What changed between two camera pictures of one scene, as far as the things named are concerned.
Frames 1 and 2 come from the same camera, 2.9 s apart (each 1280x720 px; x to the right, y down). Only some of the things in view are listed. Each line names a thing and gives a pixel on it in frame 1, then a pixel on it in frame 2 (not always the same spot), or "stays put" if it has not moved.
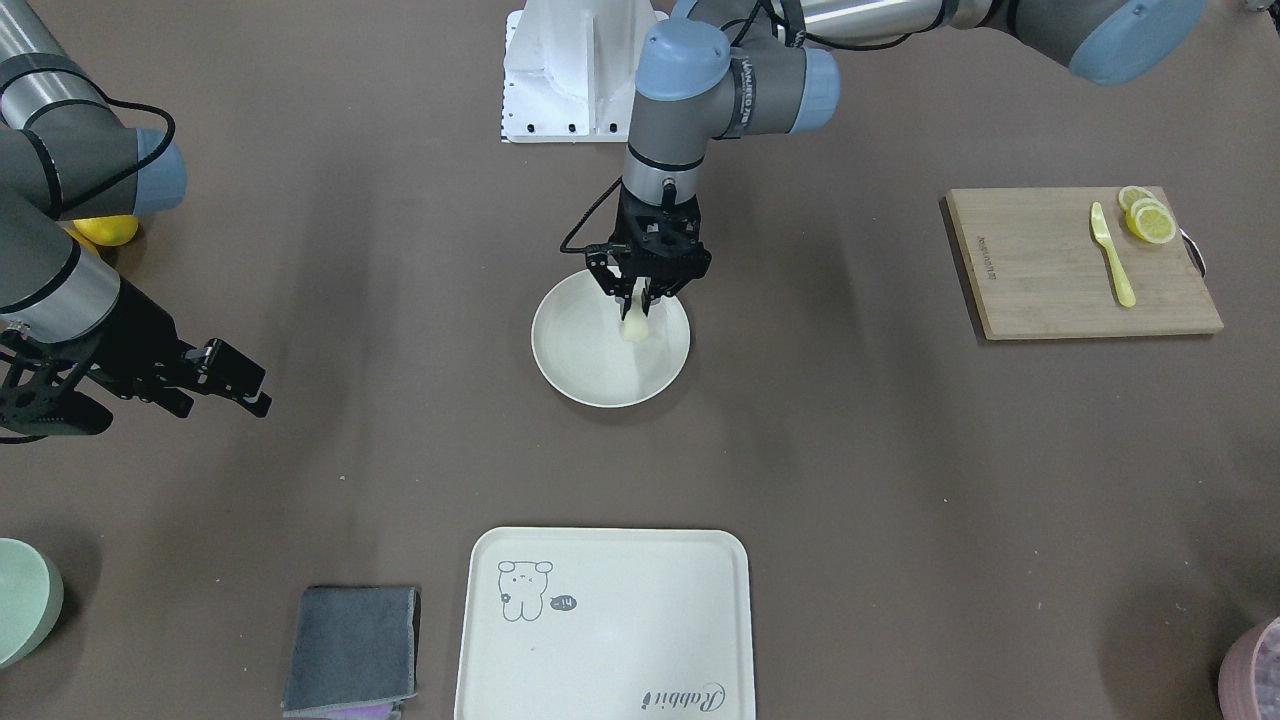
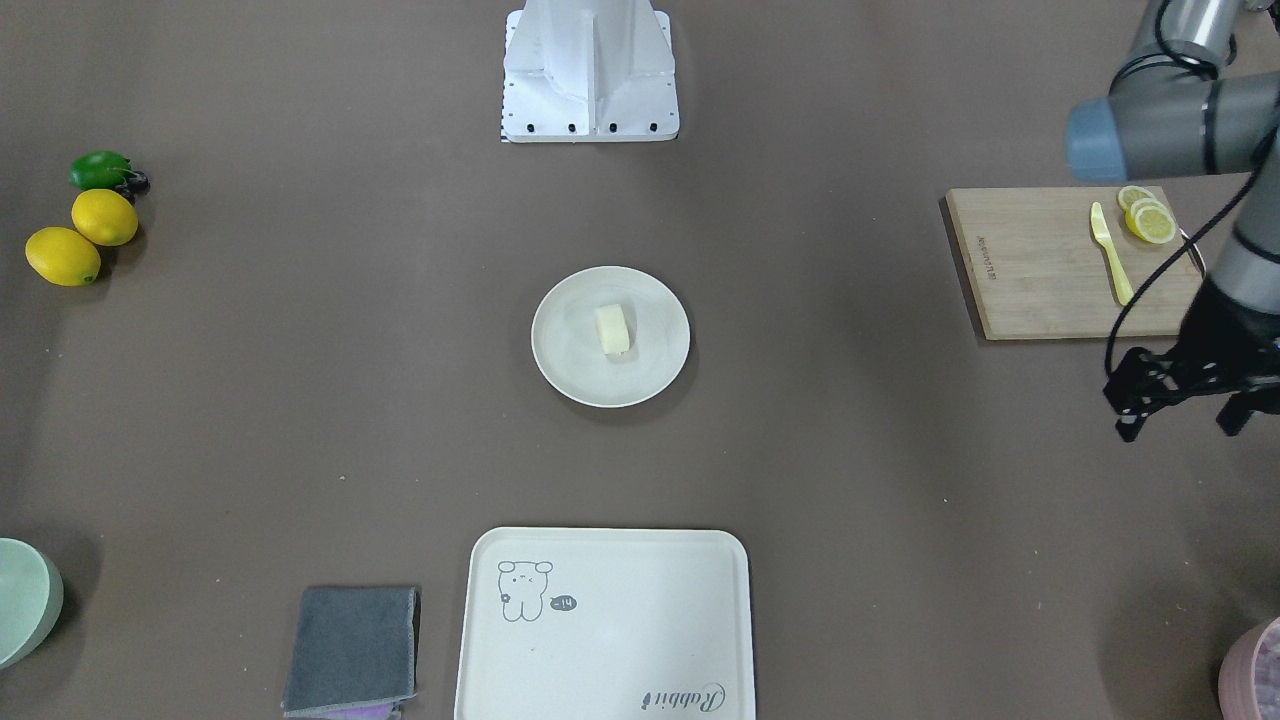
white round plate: [586, 353] stays put
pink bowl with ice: [1249, 675] stays put
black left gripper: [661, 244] to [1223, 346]
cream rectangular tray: [606, 623] stays put
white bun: [636, 323] to [612, 329]
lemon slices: [1146, 216] stays put
